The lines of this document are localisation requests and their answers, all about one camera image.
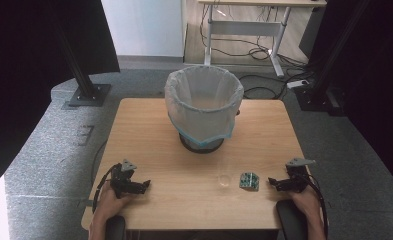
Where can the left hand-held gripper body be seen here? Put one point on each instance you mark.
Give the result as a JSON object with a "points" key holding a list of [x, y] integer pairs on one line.
{"points": [[121, 181]]}

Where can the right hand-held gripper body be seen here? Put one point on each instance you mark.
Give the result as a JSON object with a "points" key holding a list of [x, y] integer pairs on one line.
{"points": [[298, 176]]}

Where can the green white packet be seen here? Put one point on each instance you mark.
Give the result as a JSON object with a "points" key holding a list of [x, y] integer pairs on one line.
{"points": [[249, 181]]}

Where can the clear plastic cup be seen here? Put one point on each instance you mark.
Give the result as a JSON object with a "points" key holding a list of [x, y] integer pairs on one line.
{"points": [[224, 177]]}

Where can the black trash bin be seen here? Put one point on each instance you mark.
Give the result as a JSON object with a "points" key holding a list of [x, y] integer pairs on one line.
{"points": [[201, 145]]}

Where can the trash bin with plastic liner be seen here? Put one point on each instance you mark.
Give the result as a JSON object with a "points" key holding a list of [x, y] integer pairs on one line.
{"points": [[203, 100]]}

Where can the person's left hand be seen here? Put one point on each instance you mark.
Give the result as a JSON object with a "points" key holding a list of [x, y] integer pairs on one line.
{"points": [[109, 202]]}

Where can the person's right hand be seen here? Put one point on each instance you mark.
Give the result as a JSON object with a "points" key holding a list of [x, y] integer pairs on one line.
{"points": [[304, 202]]}

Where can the black padded armrest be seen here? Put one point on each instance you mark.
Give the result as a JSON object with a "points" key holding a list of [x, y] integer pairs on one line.
{"points": [[115, 228], [291, 220]]}

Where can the grey floor outlet cover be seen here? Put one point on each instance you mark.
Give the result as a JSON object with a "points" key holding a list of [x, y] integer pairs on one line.
{"points": [[85, 134]]}

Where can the black metal stand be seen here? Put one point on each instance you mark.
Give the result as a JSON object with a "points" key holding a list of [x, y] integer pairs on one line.
{"points": [[320, 86], [84, 83]]}

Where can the white power strip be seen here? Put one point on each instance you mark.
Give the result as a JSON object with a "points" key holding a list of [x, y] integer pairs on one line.
{"points": [[297, 83]]}

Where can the black curtain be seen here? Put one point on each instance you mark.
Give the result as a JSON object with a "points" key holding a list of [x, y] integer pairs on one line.
{"points": [[34, 66], [377, 83]]}

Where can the white metal frame desk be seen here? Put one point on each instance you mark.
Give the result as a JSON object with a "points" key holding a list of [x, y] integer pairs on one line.
{"points": [[247, 28]]}

